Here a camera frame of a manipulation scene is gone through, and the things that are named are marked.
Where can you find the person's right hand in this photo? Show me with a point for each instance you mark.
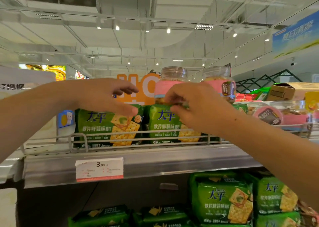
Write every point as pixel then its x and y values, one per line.
pixel 204 107

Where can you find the person's left forearm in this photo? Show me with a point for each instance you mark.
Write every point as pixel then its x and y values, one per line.
pixel 32 114

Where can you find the person's right thumb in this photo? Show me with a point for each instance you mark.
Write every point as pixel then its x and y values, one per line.
pixel 184 114

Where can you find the white ceiling air duct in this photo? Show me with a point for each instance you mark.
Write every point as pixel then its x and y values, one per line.
pixel 57 0

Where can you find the red snack packet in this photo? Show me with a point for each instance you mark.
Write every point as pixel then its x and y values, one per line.
pixel 245 97

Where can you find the lit food picture sign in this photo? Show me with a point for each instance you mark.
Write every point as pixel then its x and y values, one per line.
pixel 49 69

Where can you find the person's left thumb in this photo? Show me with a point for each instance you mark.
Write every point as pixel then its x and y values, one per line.
pixel 124 107

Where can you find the green cracker packet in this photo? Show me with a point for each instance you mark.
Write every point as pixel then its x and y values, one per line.
pixel 274 195
pixel 221 199
pixel 162 124
pixel 102 216
pixel 162 215
pixel 99 127
pixel 279 220

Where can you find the small green snack packet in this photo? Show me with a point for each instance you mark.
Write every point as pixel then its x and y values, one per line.
pixel 261 92

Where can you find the grey metal shelf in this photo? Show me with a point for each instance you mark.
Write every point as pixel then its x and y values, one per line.
pixel 162 160

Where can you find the brown snack packet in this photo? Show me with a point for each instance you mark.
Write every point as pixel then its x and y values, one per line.
pixel 309 214

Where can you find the blue hanging banner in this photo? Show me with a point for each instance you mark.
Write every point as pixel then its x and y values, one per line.
pixel 296 36

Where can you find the group of ceiling spotlights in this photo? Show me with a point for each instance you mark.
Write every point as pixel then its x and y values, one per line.
pixel 168 30

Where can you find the brown cardboard box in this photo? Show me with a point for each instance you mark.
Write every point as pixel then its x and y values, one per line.
pixel 291 91

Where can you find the clear jar with pink label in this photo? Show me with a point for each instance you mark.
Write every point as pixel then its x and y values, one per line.
pixel 281 114
pixel 219 78
pixel 172 78

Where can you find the person's left hand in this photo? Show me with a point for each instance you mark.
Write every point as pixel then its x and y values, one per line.
pixel 99 92

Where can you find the white and red price tag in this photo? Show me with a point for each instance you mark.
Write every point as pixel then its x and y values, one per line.
pixel 99 169

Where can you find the person's right forearm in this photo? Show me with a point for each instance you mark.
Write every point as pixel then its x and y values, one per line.
pixel 279 149

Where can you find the yellow packet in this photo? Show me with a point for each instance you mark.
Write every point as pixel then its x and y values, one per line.
pixel 312 102

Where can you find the orange round sign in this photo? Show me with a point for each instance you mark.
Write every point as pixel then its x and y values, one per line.
pixel 147 87

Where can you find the dark metal truss frame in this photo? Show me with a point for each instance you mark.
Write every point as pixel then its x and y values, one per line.
pixel 266 81

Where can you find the blue and yellow shelf tag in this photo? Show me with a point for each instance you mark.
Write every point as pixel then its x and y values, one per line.
pixel 66 119

